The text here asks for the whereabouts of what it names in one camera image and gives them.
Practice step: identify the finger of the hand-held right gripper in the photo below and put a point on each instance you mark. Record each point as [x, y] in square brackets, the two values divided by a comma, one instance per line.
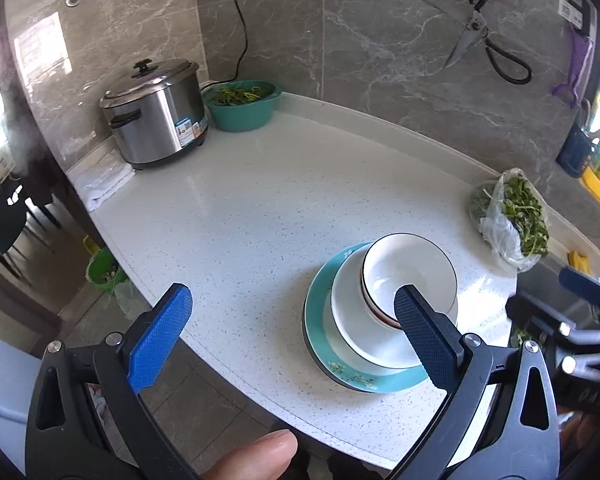
[580, 282]
[530, 315]

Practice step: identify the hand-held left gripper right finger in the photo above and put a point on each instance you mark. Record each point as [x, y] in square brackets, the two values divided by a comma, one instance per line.
[425, 340]

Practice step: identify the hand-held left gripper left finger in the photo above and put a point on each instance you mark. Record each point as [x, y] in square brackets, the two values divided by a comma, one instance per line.
[160, 340]

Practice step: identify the large white bowl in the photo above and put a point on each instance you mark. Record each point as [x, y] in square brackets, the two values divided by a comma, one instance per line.
[350, 320]

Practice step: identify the black-rimmed floral bowl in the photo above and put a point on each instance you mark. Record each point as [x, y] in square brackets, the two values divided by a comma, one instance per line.
[405, 265]

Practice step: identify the large teal floral plate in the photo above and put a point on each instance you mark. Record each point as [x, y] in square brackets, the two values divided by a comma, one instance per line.
[320, 310]

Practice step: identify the person's left hand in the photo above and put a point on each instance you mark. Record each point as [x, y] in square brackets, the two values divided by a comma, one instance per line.
[255, 455]

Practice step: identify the yellow sponge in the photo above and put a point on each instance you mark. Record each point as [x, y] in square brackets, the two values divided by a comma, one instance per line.
[577, 261]

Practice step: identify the loose leafy greens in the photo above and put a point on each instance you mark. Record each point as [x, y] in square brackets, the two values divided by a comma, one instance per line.
[519, 334]

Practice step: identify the stainless steel sink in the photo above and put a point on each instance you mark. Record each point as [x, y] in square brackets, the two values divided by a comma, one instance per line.
[545, 280]

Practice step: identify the leafy greens bunch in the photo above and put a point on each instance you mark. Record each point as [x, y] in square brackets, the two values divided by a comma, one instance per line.
[525, 220]

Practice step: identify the green trash bin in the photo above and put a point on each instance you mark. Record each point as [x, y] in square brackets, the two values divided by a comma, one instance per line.
[100, 272]

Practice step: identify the clear plastic bag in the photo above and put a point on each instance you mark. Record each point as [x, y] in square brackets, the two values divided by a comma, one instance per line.
[497, 230]

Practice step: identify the yellow printed box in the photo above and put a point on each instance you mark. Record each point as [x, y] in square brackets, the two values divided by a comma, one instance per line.
[597, 185]

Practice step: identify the wrapped dark green vegetables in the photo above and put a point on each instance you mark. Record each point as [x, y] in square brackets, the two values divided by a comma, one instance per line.
[480, 205]

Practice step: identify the blue utensil holder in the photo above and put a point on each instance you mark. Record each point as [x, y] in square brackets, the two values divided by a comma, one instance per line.
[577, 152]

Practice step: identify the white folded towel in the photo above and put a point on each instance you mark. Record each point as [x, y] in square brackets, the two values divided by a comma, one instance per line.
[102, 182]

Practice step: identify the black chair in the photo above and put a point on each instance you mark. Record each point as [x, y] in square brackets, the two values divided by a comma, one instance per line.
[0, 220]

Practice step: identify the purple plastic hanging tool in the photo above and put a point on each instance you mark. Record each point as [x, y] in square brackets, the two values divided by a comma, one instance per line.
[577, 70]

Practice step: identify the stainless steel rice cooker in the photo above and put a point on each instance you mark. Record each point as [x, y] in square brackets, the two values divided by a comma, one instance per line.
[155, 120]

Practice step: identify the teal plastic basin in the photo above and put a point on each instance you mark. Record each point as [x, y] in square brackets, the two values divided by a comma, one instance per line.
[240, 117]

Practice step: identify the green vegetable stems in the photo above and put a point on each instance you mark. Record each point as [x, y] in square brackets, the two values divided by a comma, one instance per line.
[240, 95]

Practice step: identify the white wall label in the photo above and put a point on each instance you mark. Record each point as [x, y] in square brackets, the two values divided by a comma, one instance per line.
[572, 10]

